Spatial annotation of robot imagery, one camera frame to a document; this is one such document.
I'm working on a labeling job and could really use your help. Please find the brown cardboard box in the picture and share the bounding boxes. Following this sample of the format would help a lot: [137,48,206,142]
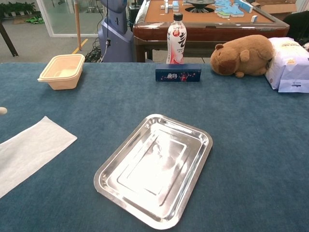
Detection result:
[251,0,299,21]

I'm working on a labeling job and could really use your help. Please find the blue white mahjong tile heap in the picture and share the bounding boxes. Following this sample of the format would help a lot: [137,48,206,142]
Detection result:
[214,0,253,19]

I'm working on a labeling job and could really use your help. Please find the wooden pole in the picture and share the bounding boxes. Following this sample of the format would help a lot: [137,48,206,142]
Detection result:
[73,0,82,51]

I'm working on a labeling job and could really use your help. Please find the green potted plants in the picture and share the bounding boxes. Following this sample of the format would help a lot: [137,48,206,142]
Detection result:
[0,1,37,17]

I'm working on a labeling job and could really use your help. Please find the beige plastic food container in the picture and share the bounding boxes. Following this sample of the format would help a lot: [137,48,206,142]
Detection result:
[37,54,86,91]

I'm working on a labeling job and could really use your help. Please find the green item on floor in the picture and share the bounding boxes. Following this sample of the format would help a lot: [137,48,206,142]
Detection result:
[26,14,45,25]

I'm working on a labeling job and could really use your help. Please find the silver metal tray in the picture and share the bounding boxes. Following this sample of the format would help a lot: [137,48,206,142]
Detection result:
[93,114,213,230]

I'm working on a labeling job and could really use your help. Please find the black floor cable bundle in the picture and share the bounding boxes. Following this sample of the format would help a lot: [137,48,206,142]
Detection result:
[84,37,104,63]

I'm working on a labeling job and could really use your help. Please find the white red drink bottle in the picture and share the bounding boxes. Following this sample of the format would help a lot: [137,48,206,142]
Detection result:
[166,13,188,65]

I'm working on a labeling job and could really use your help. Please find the brown mahjong table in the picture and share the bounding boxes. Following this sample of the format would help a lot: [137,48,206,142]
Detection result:
[132,0,290,63]

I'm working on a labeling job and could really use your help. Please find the blue table cloth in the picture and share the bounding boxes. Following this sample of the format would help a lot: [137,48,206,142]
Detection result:
[0,62,309,232]

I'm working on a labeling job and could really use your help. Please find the pale blue tissue pack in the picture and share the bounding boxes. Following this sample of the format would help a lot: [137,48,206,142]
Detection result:
[278,70,309,93]

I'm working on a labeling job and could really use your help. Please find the white paper sheet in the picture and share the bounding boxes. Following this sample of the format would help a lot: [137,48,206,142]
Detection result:
[0,116,78,199]

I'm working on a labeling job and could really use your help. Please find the black chair back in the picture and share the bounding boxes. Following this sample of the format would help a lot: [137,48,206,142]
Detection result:
[282,11,309,46]

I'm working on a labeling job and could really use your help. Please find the white glass partition frame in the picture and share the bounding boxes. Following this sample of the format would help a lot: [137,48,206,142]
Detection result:
[36,0,102,38]

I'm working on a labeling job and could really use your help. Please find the black mahjong table dial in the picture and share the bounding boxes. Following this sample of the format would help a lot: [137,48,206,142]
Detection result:
[184,0,216,13]

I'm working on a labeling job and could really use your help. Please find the brown capybara plush toy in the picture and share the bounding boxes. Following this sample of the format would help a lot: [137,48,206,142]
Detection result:
[210,34,275,78]

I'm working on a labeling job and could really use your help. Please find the dark blue printed box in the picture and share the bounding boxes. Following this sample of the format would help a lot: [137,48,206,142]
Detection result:
[155,63,202,83]

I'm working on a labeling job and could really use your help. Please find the large white tissue pack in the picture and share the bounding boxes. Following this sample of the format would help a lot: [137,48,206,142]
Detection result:
[264,37,309,90]

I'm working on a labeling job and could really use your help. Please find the small mahjong tile cluster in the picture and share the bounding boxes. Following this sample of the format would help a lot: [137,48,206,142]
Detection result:
[160,0,181,13]

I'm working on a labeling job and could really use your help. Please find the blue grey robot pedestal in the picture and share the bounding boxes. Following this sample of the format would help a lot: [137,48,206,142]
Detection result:
[98,0,134,63]

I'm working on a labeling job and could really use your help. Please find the black table leg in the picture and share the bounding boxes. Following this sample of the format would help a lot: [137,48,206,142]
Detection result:
[0,20,19,58]

